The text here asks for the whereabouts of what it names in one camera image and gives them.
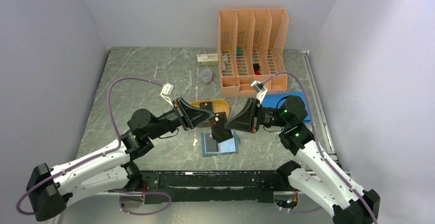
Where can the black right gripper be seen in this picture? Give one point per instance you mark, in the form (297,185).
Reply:
(246,120)

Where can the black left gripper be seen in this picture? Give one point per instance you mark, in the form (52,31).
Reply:
(191,116)

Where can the yellow oval tray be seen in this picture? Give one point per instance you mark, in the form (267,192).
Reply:
(219,105)

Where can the black VIP credit card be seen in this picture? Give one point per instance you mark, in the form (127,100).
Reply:
(217,124)

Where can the blue leather card holder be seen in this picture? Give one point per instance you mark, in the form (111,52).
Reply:
(230,146)

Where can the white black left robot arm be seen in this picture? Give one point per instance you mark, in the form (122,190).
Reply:
(53,189)

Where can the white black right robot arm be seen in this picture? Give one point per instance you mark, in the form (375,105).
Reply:
(332,189)

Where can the clear small jar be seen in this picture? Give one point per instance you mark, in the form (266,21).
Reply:
(206,76)

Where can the red black item in organizer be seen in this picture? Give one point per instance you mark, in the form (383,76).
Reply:
(256,69)

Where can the white small carton box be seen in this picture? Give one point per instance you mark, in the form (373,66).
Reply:
(207,59)

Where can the clear plastic clip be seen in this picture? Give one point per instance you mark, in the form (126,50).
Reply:
(224,59)

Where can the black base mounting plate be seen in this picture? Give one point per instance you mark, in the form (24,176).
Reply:
(262,186)

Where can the orange plastic file organizer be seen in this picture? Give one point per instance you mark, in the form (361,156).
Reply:
(261,33)

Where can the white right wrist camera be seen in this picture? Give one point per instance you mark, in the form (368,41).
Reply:
(260,89)

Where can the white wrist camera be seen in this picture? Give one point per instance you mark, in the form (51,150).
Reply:
(260,89)
(166,92)

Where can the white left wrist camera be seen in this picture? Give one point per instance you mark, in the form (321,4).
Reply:
(166,92)

